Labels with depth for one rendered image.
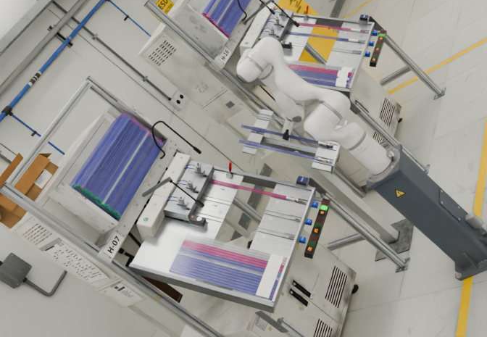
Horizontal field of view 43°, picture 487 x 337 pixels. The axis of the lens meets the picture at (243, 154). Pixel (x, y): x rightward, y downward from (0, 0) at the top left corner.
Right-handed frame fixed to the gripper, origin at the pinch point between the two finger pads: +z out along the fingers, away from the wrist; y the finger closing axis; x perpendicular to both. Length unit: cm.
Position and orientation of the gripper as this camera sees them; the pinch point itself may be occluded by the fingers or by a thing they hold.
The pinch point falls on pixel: (286, 135)
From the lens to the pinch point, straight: 326.7
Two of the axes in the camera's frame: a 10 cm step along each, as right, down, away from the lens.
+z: -1.4, 6.4, 7.5
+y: -3.1, 6.9, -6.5
